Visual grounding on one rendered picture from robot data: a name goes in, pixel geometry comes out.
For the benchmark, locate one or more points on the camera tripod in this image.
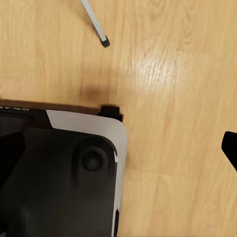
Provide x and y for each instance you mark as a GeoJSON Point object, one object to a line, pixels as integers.
{"type": "Point", "coordinates": [103, 38]}

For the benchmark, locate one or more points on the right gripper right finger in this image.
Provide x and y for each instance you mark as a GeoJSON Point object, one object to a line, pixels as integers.
{"type": "Point", "coordinates": [229, 147]}

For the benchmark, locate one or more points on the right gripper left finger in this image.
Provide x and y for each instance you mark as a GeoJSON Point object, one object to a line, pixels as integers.
{"type": "Point", "coordinates": [12, 147]}

